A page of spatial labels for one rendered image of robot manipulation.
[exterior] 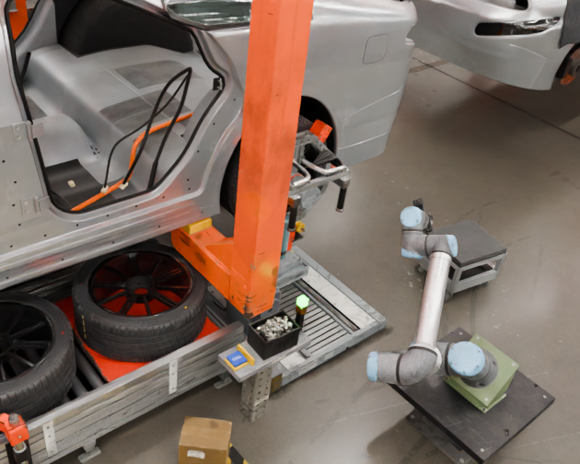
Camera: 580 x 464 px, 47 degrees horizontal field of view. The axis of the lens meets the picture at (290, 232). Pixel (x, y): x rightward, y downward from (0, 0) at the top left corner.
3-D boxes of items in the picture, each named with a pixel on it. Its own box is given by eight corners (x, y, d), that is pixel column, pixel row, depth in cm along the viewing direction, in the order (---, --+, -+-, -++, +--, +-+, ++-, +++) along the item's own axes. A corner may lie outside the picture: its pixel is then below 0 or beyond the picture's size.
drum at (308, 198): (293, 186, 369) (296, 164, 360) (319, 205, 357) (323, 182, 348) (273, 193, 361) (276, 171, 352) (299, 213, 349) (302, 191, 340)
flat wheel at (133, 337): (138, 259, 384) (137, 226, 370) (231, 310, 359) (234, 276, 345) (46, 321, 337) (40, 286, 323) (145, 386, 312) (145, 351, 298)
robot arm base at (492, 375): (506, 362, 317) (502, 358, 309) (484, 396, 316) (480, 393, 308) (471, 341, 328) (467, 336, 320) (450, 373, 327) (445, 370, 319)
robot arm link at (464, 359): (489, 382, 308) (480, 376, 294) (451, 378, 316) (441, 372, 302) (491, 349, 313) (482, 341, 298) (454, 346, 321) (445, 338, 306)
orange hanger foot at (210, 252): (196, 235, 367) (198, 181, 346) (255, 288, 337) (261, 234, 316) (169, 245, 357) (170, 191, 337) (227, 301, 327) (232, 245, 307)
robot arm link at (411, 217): (398, 228, 288) (399, 204, 289) (405, 231, 299) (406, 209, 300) (420, 228, 284) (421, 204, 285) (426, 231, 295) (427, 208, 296)
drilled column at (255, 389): (254, 400, 346) (261, 342, 321) (266, 413, 340) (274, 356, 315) (238, 410, 340) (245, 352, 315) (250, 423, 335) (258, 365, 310)
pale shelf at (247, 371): (288, 322, 334) (289, 319, 332) (310, 343, 324) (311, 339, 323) (217, 359, 310) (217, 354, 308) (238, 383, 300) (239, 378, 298)
